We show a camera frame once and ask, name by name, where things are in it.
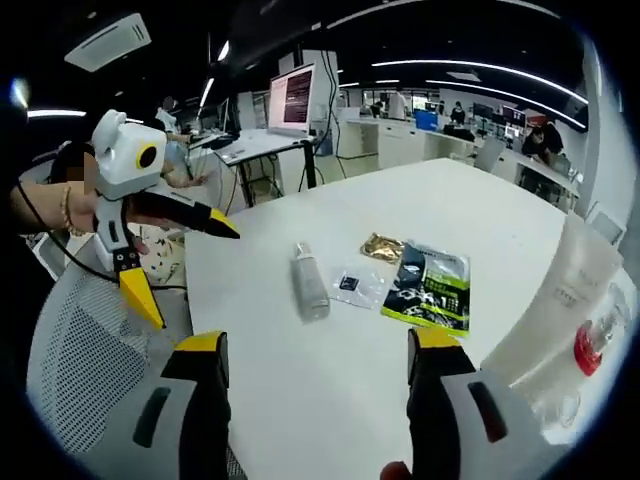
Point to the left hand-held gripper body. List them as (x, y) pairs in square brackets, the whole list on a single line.
[(127, 155)]

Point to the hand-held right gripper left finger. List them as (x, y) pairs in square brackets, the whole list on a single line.
[(205, 410)]

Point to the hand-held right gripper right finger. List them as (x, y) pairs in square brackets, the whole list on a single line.
[(450, 410)]

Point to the dark green skincare sachet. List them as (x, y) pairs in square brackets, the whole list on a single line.
[(425, 290)]

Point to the clear skincare bottle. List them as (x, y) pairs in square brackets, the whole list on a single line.
[(310, 285)]

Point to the small clear skincare sachet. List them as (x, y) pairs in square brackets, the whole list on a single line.
[(365, 287)]

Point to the red-collared skincare bottle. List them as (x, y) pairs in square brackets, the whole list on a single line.
[(587, 350)]

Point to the white skincare tube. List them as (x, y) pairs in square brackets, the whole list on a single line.
[(555, 300)]

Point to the gold skincare sachet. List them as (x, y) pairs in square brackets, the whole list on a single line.
[(382, 247)]

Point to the blue storage box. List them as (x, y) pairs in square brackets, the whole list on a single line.
[(427, 121)]

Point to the person's left hand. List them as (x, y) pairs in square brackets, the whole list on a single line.
[(84, 212)]

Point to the person's right hand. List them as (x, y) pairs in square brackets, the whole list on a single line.
[(397, 472)]

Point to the white computer desk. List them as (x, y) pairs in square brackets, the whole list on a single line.
[(260, 147)]

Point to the ceiling air vent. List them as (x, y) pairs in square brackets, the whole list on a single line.
[(107, 42)]

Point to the white mesh chair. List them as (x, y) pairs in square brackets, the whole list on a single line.
[(85, 350)]

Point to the computer monitor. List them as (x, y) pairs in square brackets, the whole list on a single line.
[(292, 97)]

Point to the white counter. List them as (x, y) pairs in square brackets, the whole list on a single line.
[(400, 145)]

